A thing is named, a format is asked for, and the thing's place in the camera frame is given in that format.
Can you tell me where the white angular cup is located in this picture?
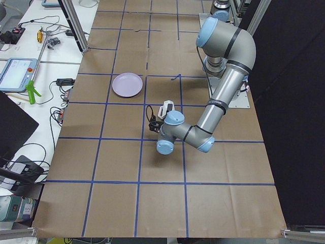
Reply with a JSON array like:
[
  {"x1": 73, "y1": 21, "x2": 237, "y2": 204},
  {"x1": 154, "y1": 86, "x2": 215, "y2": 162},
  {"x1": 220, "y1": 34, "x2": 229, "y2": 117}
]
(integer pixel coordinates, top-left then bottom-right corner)
[{"x1": 157, "y1": 100, "x2": 175, "y2": 119}]

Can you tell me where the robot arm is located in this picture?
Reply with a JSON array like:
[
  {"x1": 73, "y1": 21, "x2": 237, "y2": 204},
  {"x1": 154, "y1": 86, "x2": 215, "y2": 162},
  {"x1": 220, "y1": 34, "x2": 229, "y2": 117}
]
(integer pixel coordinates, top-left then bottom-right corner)
[
  {"x1": 210, "y1": 0, "x2": 235, "y2": 24},
  {"x1": 156, "y1": 17, "x2": 256, "y2": 155}
]

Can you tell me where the lilac plate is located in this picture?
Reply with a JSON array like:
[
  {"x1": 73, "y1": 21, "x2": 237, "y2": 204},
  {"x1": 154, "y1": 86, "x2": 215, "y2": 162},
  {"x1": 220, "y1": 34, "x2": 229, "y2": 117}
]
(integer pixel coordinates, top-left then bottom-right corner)
[{"x1": 112, "y1": 73, "x2": 143, "y2": 98}]

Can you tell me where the small circuit board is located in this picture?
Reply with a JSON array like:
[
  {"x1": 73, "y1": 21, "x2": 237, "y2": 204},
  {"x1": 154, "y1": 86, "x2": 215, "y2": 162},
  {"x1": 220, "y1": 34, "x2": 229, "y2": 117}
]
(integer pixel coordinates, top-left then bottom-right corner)
[{"x1": 62, "y1": 89, "x2": 72, "y2": 102}]

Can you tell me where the black power adapter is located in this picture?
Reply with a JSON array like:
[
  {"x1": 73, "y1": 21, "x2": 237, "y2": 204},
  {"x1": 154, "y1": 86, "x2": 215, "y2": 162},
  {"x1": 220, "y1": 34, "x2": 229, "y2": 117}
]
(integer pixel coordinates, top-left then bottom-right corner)
[{"x1": 56, "y1": 78, "x2": 75, "y2": 86}]

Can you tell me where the yellow tool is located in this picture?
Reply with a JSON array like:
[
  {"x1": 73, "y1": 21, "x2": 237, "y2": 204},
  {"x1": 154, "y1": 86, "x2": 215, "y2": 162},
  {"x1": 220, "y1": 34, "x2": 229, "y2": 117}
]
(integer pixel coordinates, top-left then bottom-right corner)
[{"x1": 37, "y1": 30, "x2": 43, "y2": 43}]

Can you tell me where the black monitor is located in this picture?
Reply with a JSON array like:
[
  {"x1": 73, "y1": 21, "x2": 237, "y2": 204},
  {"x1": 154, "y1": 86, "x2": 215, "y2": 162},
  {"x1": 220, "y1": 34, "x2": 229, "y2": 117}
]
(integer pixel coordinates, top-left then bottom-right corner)
[{"x1": 1, "y1": 93, "x2": 39, "y2": 166}]

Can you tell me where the black device on desk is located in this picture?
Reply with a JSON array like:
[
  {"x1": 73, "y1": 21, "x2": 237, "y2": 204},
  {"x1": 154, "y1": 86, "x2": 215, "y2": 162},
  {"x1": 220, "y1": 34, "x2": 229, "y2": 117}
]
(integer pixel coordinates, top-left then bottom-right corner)
[{"x1": 9, "y1": 155, "x2": 44, "y2": 183}]

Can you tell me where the teach pendant tablet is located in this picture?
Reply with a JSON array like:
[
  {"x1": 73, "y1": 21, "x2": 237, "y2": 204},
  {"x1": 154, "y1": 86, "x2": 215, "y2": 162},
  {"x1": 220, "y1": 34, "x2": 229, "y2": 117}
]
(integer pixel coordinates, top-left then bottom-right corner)
[{"x1": 1, "y1": 58, "x2": 37, "y2": 93}]

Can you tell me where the green tin box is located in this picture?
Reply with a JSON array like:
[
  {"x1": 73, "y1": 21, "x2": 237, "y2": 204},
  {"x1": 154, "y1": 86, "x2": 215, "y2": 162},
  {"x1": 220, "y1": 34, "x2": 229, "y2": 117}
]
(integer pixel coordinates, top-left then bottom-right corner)
[{"x1": 1, "y1": 195, "x2": 36, "y2": 222}]

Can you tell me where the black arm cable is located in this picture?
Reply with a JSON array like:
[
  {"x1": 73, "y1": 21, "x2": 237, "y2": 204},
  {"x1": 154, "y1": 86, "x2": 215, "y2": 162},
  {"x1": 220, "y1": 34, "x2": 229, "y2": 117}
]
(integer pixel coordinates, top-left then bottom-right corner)
[{"x1": 145, "y1": 105, "x2": 156, "y2": 123}]

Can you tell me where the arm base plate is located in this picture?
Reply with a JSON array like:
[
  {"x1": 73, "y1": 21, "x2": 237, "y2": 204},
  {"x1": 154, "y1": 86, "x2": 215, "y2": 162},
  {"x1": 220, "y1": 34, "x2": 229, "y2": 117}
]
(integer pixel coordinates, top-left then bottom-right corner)
[
  {"x1": 208, "y1": 76, "x2": 250, "y2": 109},
  {"x1": 199, "y1": 13, "x2": 211, "y2": 27}
]

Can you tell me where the green-handled reacher stick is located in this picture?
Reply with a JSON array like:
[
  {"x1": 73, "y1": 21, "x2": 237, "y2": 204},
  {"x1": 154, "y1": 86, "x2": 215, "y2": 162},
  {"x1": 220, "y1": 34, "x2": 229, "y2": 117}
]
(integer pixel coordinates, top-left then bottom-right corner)
[{"x1": 25, "y1": 31, "x2": 49, "y2": 105}]

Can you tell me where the aluminium frame post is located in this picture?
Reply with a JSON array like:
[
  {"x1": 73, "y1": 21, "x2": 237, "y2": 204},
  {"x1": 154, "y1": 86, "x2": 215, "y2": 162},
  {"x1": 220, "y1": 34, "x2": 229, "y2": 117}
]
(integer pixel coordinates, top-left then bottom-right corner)
[{"x1": 58, "y1": 0, "x2": 89, "y2": 53}]

